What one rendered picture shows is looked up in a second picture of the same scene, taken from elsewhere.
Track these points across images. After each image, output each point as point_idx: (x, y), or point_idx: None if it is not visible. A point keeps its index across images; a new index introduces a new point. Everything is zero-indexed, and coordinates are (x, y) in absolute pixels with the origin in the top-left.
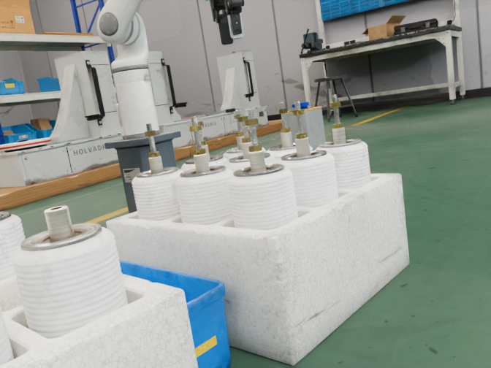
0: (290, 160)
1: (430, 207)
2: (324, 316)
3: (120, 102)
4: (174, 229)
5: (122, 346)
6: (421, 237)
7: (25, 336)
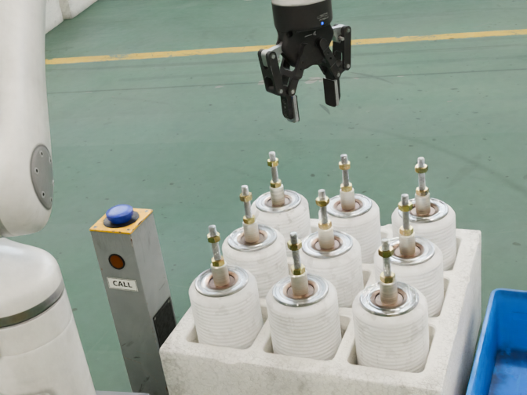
0: (371, 207)
1: None
2: None
3: (74, 372)
4: (463, 300)
5: None
6: (187, 299)
7: None
